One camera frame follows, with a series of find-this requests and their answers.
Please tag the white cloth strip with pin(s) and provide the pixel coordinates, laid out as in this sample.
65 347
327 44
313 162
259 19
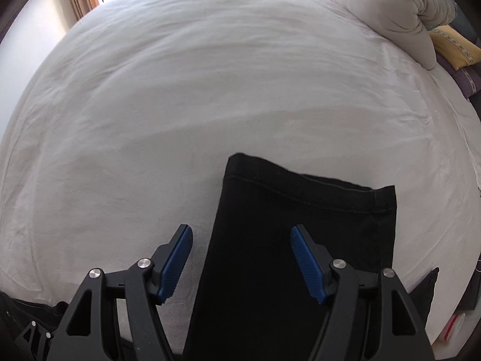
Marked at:
451 101

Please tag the yellow patterned pillow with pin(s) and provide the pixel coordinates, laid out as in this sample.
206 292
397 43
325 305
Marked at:
458 50

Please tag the purple patterned pillow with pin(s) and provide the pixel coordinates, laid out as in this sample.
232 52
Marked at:
466 81

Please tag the red and white container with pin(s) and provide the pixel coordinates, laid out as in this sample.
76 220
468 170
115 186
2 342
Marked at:
453 327

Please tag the bed with white sheet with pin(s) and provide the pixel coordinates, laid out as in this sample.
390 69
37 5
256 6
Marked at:
188 101

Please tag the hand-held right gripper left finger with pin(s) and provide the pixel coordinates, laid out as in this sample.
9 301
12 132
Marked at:
174 263

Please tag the black pants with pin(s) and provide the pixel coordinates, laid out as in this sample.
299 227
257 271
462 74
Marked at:
263 233

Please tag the rolled white duvet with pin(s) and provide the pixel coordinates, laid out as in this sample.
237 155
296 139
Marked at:
375 0

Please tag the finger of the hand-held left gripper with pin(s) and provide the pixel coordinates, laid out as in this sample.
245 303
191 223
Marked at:
37 340

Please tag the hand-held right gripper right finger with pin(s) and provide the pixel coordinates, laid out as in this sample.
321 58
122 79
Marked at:
306 267

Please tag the grey upholstered headboard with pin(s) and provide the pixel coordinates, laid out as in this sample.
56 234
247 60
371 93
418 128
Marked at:
466 26

